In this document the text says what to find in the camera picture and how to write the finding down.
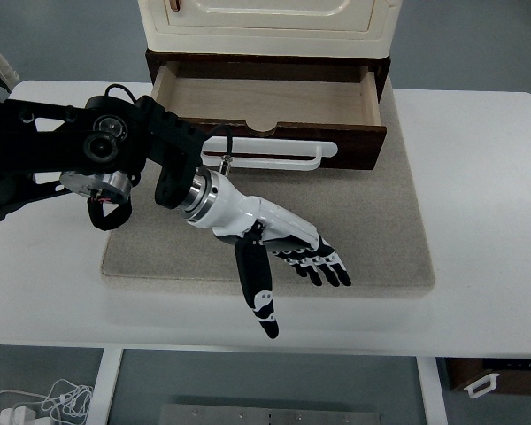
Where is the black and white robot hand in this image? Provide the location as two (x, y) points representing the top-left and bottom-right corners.
(181, 167), (351, 339)

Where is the dark wooden drawer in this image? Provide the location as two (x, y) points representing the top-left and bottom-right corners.
(152, 66), (387, 170)

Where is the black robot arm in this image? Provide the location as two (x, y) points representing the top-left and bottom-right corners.
(0, 94), (233, 230)

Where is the beige fabric mat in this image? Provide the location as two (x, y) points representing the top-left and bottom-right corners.
(101, 87), (435, 298)

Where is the white table leg left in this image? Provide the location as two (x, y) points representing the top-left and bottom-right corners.
(86, 348), (123, 425)

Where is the white table leg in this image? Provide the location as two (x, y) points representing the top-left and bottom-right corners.
(416, 357), (449, 425)
(86, 348), (123, 425)

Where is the white table leg right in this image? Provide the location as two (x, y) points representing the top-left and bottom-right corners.
(416, 357), (449, 425)

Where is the white drawer handle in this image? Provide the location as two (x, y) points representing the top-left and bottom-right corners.
(201, 135), (338, 172)

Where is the white charger with cable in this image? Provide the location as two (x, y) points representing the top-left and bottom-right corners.
(0, 378), (94, 424)

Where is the brown box with white handle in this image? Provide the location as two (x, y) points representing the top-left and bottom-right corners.
(445, 358), (531, 398)

